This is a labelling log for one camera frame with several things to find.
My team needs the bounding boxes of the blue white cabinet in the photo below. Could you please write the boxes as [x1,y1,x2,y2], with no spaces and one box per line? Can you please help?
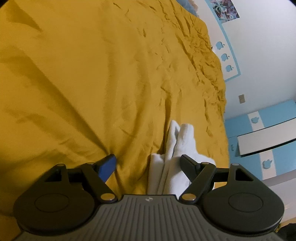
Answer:
[225,100,295,180]

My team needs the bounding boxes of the blue pillow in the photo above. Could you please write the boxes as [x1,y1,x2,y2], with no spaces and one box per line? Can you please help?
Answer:
[177,0,198,16]

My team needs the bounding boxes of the beige wall switch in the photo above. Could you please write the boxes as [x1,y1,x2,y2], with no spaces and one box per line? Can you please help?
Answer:
[238,94,245,104]

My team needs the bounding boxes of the white blue headboard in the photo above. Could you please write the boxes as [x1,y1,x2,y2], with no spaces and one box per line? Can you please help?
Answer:
[194,0,241,83]

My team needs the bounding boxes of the white small garment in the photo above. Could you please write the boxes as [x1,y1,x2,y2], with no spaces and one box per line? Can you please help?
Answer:
[147,120,216,197]

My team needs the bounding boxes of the mustard yellow bed cover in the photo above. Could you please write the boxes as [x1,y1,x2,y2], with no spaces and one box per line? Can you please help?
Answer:
[1,1,229,240]

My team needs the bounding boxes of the anime wall posters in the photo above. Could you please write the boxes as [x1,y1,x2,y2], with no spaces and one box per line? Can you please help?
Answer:
[210,0,239,23]

